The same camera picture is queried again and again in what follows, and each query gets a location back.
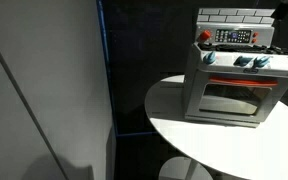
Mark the grey toy stove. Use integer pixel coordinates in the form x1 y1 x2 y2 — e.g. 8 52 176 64
182 7 288 129

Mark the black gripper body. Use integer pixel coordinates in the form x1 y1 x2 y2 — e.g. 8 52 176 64
271 0 288 20

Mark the blue edge strip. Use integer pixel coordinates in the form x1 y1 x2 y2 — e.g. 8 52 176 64
96 0 159 138

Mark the white table pedestal base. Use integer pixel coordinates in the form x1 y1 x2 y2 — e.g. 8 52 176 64
158 156 214 180

